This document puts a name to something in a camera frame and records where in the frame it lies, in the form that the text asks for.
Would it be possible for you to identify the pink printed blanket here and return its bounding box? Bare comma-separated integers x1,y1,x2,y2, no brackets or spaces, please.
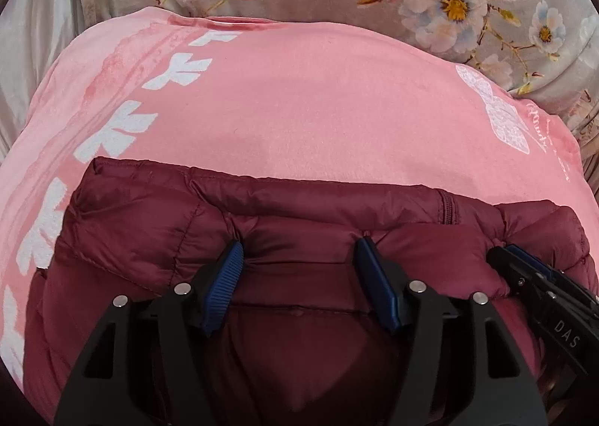
0,6,595,389

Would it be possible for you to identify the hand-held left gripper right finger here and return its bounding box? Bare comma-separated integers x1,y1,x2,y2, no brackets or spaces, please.
354,239,548,426

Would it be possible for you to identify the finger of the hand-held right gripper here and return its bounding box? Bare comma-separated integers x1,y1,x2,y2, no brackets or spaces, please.
487,248,539,296
505,244,562,279

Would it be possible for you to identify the beige pleated curtain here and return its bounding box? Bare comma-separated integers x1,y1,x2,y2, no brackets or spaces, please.
568,89,599,202

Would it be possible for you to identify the white satin curtain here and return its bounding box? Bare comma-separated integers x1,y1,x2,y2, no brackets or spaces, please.
0,0,108,165

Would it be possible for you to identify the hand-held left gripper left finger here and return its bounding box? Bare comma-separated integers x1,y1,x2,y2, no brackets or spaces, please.
54,241,244,426

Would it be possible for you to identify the maroon hooded puffer jacket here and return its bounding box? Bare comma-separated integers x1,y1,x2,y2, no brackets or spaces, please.
23,157,591,426

